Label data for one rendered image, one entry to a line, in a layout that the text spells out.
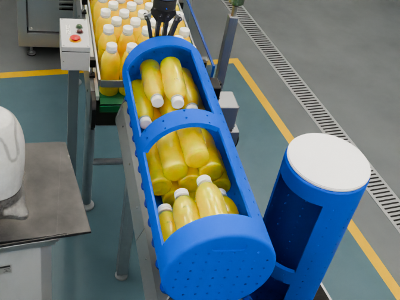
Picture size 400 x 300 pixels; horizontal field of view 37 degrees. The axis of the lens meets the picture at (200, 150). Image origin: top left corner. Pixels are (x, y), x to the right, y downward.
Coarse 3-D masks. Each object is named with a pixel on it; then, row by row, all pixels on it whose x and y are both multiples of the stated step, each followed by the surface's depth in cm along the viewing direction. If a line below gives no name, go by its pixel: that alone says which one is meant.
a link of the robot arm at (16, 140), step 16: (0, 112) 143; (0, 128) 140; (16, 128) 144; (0, 144) 140; (16, 144) 144; (0, 160) 142; (16, 160) 145; (0, 176) 144; (16, 176) 148; (0, 192) 148; (16, 192) 153
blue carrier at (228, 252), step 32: (128, 64) 195; (192, 64) 205; (128, 96) 189; (160, 128) 164; (224, 128) 169; (224, 160) 181; (192, 224) 137; (224, 224) 136; (256, 224) 140; (160, 256) 141; (192, 256) 136; (224, 256) 138; (256, 256) 141; (192, 288) 144; (224, 288) 147; (256, 288) 150
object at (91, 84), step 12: (84, 72) 256; (96, 84) 226; (96, 96) 221; (96, 108) 247; (96, 120) 241; (108, 120) 242; (84, 144) 272; (84, 156) 276; (84, 168) 281; (84, 180) 286; (84, 192) 291; (84, 204) 296
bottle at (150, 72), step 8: (144, 64) 198; (152, 64) 197; (144, 72) 195; (152, 72) 194; (160, 72) 196; (144, 80) 193; (152, 80) 190; (160, 80) 192; (144, 88) 191; (152, 88) 189; (160, 88) 189; (152, 96) 188
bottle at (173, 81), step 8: (160, 64) 195; (168, 64) 191; (176, 64) 192; (168, 72) 188; (176, 72) 188; (168, 80) 186; (176, 80) 185; (184, 80) 189; (168, 88) 184; (176, 88) 183; (184, 88) 185; (168, 96) 184; (184, 96) 185
